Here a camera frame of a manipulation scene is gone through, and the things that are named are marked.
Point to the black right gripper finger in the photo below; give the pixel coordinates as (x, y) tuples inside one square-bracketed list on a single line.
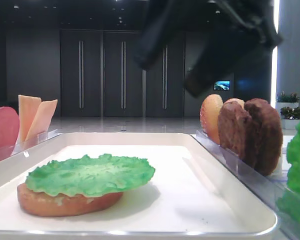
[(162, 20), (228, 47)]

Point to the green lettuce leaf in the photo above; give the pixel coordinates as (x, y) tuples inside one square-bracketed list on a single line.
[(90, 177)]

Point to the bread slice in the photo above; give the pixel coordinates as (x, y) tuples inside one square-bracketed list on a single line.
[(209, 113), (43, 205)]

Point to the rear brown meat patty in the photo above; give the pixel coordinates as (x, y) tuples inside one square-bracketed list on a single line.
[(233, 123)]

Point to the rear orange cheese slice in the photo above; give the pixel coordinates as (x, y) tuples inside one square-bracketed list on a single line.
[(27, 109)]

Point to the orange cheese slice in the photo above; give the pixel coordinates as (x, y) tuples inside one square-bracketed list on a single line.
[(42, 118), (27, 109)]

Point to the front orange cheese slice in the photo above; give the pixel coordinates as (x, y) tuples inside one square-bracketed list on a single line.
[(42, 118)]

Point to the green lettuce in right rack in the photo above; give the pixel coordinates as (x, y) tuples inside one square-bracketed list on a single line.
[(297, 170)]

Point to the front red tomato slice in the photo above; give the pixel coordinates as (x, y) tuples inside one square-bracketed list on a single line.
[(9, 126)]

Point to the potted plants in white planters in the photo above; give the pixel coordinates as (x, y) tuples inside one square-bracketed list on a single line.
[(288, 108)]

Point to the clear right rack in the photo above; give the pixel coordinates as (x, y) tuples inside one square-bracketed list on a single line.
[(272, 190)]

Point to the white metal tray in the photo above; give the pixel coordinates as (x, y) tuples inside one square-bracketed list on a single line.
[(192, 195)]

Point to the small wall screen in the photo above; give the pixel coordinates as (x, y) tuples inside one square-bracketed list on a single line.
[(223, 85)]

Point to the dark cabinet doors with handles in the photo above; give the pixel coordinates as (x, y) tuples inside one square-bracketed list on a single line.
[(99, 77)]

